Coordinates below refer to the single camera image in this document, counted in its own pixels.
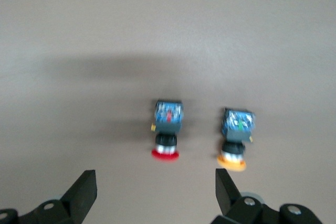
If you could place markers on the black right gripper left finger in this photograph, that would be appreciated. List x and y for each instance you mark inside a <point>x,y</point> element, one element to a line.
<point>84,192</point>

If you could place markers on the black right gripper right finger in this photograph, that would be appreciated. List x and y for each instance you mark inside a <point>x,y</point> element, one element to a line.
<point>224,192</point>

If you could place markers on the red push button switch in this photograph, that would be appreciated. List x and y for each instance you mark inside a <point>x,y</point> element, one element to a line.
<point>168,127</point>

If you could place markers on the brown paper table cover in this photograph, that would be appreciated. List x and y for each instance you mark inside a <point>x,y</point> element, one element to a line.
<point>78,51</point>

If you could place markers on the yellow push button switch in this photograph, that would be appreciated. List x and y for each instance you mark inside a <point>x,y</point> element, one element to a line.
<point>236,134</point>

